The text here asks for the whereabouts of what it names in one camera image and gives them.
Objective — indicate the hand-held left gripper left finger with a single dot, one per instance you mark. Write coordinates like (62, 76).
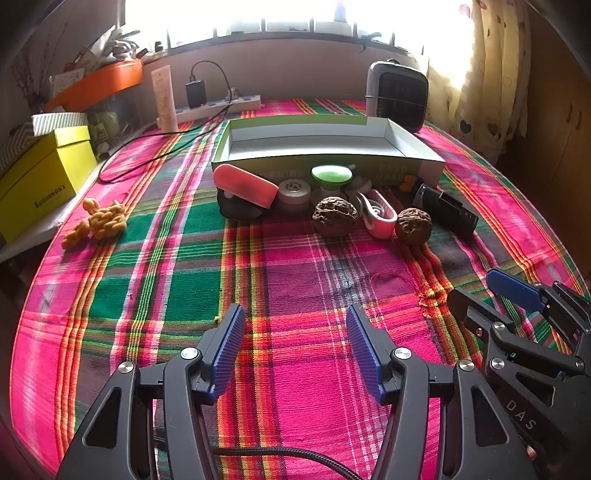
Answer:
(228, 350)

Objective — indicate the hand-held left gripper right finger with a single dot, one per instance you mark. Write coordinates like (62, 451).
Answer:
(364, 350)

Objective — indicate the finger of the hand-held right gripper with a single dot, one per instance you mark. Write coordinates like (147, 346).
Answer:
(512, 286)
(480, 318)

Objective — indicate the black rectangular device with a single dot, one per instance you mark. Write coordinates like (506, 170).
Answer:
(450, 210)

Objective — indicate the brown walnut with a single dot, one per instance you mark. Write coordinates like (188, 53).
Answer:
(334, 216)
(414, 225)

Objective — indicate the pink and white clip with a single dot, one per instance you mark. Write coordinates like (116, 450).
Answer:
(382, 227)

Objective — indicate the black round disc device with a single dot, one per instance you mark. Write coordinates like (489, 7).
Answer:
(238, 211)

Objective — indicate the small orange blue toy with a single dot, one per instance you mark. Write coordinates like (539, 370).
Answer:
(405, 184)

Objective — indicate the white dome with pin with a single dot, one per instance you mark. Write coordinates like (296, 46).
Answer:
(361, 186)

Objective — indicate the white round device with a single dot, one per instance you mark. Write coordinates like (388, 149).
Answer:
(294, 194)

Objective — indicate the green topped white gadget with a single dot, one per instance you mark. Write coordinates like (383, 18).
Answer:
(331, 175)

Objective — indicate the green and white cardboard tray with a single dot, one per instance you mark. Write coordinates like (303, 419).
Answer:
(314, 141)

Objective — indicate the pink lint brush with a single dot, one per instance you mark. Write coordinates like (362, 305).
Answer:
(244, 184)

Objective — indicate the yellow knitted braid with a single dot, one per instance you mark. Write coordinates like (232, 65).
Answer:
(106, 221)

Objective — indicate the cream heart print curtain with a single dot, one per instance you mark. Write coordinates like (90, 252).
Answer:
(480, 92)

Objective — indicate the grey space heater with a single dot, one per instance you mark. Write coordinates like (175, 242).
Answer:
(397, 97)

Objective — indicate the white power strip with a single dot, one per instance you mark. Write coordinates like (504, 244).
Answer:
(217, 107)

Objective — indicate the yellow cardboard box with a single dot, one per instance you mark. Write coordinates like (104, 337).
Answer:
(41, 180)

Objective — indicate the cream cosmetic tube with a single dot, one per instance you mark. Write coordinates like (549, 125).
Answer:
(165, 101)

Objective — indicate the white plug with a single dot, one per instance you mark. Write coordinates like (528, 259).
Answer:
(234, 93)

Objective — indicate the black charger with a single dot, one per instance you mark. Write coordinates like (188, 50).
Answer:
(196, 94)

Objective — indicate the clear plastic storage bin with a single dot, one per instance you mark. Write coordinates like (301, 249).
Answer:
(120, 110)

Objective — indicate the grey striped box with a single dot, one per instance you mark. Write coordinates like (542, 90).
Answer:
(60, 122)

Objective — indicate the black window latch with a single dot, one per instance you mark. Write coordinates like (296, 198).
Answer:
(369, 40)

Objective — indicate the orange plastic tray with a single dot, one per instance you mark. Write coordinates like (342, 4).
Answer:
(101, 83)

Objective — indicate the window with bars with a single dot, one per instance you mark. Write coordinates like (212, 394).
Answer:
(277, 14)

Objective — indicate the dried flower branches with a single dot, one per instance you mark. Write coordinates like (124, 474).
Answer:
(30, 69)

